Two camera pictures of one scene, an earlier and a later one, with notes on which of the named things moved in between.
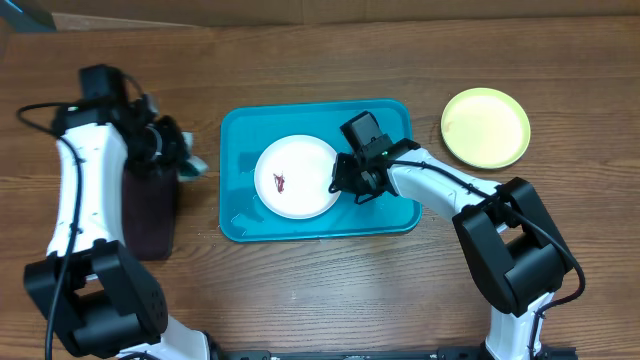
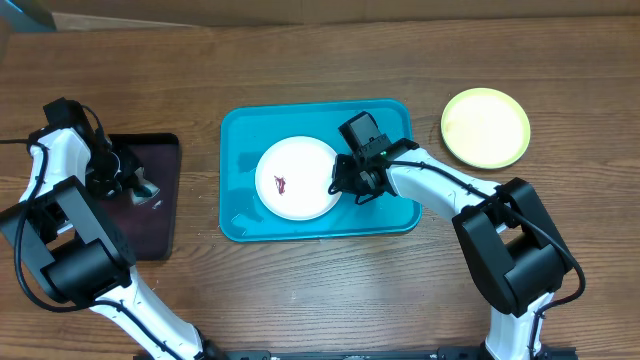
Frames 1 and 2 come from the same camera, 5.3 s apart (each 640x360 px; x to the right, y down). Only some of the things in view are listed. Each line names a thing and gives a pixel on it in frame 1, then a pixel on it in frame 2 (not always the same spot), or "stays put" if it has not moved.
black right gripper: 343,183 stays put
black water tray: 149,209 stays put
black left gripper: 176,146 → 105,191
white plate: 293,175 stays put
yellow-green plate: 485,127 stays put
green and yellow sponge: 195,167 → 144,190
